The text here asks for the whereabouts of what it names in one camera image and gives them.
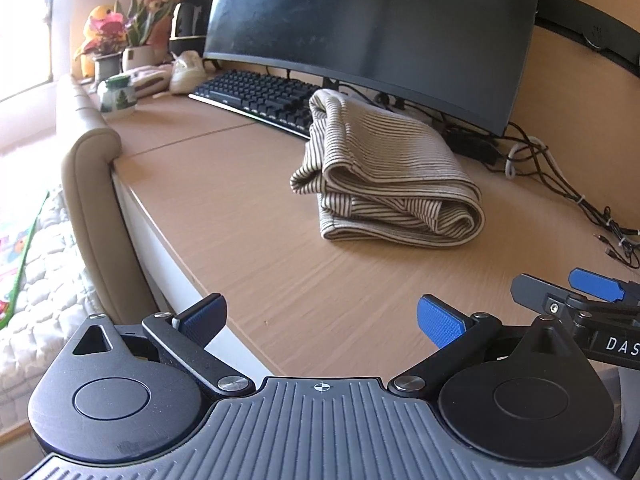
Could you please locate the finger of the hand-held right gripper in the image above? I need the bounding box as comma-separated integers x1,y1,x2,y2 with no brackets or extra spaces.
510,273,588,318
569,267,640,306

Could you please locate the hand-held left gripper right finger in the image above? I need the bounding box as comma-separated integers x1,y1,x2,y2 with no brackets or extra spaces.
388,296,590,401

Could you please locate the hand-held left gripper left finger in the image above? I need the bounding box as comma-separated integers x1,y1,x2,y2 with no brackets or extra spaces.
55,293,257,401

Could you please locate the beige striped garment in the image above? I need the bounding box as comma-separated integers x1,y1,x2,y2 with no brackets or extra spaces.
290,88,487,251

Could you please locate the black power adapter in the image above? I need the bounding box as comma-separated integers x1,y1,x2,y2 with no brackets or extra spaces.
446,129,502,164

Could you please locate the white quilted bedding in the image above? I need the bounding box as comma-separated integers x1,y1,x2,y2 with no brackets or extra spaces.
0,184,103,403

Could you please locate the black keyboard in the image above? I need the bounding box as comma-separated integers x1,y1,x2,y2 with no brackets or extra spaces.
188,69,321,140

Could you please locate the glass jar with green lid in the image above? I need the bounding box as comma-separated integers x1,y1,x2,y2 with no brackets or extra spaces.
97,73,139,119

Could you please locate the pale pink knit cloth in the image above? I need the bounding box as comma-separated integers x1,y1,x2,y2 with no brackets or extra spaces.
122,63,172,99

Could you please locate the white sneaker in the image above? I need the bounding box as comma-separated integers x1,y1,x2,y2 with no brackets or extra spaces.
169,50,209,96

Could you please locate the green plant in white pot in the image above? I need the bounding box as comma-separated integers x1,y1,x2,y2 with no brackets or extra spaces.
114,0,175,70

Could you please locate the red plant in dark pot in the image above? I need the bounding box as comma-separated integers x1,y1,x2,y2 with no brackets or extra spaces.
74,11,127,82

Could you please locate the black computer monitor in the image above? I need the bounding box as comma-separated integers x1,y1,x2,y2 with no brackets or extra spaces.
202,0,544,137

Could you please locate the yellow plush toy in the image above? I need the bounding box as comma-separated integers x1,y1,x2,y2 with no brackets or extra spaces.
80,4,115,77

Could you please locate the black cable bundle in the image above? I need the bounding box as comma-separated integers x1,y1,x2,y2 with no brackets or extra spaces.
345,80,640,263

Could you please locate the white cable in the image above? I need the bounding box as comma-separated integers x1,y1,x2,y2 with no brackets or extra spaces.
504,141,568,182

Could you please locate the beige padded bed rail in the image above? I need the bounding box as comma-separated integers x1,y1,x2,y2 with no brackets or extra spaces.
56,73,168,328

